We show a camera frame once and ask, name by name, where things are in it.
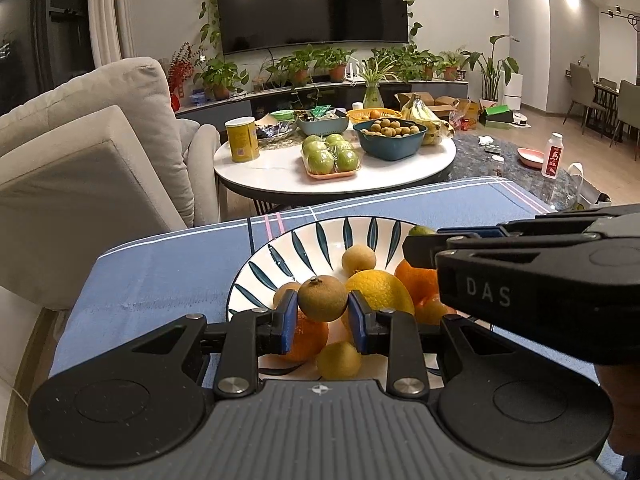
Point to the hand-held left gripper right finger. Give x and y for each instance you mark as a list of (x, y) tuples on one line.
[(357, 325)]

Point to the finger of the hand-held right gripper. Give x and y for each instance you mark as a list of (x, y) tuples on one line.
[(470, 233), (425, 252)]

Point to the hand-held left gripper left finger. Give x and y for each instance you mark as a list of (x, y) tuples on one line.
[(287, 324)]

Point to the small green citrus fruit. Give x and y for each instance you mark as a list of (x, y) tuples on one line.
[(421, 231)]

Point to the orange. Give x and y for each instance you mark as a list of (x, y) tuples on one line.
[(307, 342), (417, 280), (432, 312)]

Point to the longan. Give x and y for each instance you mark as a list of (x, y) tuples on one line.
[(339, 361), (359, 260), (284, 296), (322, 300)]

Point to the person's right hand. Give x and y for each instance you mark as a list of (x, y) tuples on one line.
[(620, 405)]

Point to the yellow citrus fruit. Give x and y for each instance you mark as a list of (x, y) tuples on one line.
[(380, 290)]

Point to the dark marble table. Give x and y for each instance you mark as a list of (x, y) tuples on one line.
[(520, 185)]

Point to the small glass jar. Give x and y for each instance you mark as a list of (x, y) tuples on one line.
[(498, 167)]

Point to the white tissue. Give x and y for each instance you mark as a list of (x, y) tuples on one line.
[(486, 140)]

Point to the pink dish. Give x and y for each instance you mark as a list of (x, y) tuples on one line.
[(530, 157)]

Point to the teal bowl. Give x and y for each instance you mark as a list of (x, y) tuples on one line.
[(390, 147)]

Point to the white bottle with red label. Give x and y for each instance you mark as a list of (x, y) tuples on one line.
[(552, 157)]

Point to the green box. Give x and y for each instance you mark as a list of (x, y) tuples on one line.
[(496, 116)]

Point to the banana bunch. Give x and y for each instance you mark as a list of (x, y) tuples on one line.
[(425, 120)]

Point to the cardboard box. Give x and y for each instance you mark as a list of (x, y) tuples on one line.
[(450, 105)]

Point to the pile of longans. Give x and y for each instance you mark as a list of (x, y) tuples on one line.
[(390, 127)]

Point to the blue striped tablecloth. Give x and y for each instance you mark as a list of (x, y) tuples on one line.
[(165, 270)]

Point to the tray of green apples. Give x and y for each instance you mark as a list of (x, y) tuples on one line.
[(330, 157)]

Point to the orange plastic basket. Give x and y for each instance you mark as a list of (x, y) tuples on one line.
[(375, 115)]

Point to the round white coffee table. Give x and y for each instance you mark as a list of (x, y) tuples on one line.
[(280, 177)]

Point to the white air purifier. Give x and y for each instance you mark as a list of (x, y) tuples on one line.
[(513, 91)]

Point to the tall broad-leaf potted plant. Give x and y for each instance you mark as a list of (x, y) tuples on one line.
[(492, 75)]

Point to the teal plastic basket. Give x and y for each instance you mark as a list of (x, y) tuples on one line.
[(322, 127)]

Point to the potted green plant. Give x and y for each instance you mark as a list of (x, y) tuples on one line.
[(451, 67), (297, 67), (426, 65), (336, 65), (220, 77), (395, 62)]

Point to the spider plant in glass vase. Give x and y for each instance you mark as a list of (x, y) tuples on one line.
[(374, 92)]

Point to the grey dining chair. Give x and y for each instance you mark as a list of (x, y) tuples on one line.
[(580, 87), (629, 107)]

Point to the yellow can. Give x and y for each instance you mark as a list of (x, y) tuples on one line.
[(242, 140)]

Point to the pile of snack packets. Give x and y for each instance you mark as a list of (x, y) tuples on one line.
[(275, 130)]

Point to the dark dining table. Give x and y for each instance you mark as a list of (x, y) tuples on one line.
[(607, 92)]

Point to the grey television cabinet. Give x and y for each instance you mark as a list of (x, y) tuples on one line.
[(235, 110)]

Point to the beige recliner armchair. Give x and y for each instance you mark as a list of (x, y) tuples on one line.
[(75, 185)]

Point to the black ceiling track light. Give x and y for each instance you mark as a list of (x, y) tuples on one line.
[(622, 12)]

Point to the red flower arrangement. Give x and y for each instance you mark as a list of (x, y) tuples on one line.
[(181, 67)]

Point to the white curtain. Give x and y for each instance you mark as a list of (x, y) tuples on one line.
[(111, 10)]

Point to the dark window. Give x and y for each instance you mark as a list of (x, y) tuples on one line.
[(30, 25)]

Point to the wall-mounted television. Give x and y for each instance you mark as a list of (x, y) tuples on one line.
[(315, 5)]

